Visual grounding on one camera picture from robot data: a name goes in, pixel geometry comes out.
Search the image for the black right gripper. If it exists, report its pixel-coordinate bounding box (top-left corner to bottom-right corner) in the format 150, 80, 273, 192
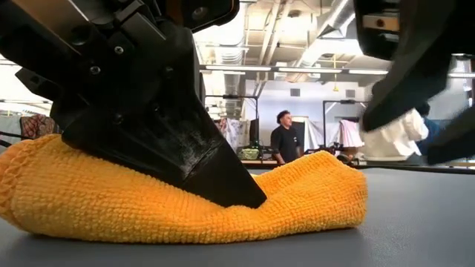
353, 0, 461, 132

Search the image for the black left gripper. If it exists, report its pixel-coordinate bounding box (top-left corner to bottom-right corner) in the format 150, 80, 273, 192
0, 0, 168, 109

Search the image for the orange microfibre towel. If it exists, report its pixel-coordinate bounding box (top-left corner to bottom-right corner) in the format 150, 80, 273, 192
0, 133, 369, 245

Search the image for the long ceiling light strip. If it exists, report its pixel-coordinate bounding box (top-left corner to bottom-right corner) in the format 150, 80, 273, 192
204, 65, 272, 72
347, 69, 390, 76
278, 67, 343, 74

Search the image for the white floral cloth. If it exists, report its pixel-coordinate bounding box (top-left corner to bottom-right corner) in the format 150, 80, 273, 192
218, 117, 250, 149

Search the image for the green basket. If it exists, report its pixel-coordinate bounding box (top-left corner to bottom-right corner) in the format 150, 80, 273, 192
240, 147, 261, 161

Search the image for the red patterned cloth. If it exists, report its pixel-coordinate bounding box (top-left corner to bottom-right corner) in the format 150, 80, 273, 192
20, 113, 60, 140

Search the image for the pink cloth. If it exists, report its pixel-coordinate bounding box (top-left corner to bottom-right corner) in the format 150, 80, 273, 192
339, 118, 364, 148

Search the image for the black table frame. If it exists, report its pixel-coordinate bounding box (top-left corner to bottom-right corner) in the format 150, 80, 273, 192
240, 159, 475, 175

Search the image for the black metal rig frame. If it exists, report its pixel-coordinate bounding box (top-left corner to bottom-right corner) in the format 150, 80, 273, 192
203, 94, 260, 149
321, 98, 368, 149

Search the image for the corrugated silver ceiling duct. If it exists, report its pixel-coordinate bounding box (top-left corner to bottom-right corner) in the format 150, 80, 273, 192
213, 46, 246, 112

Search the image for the smooth silver ceiling duct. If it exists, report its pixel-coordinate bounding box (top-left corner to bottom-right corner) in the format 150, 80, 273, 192
296, 0, 357, 67

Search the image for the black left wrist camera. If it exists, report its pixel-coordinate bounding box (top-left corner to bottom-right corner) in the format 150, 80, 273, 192
163, 0, 241, 33

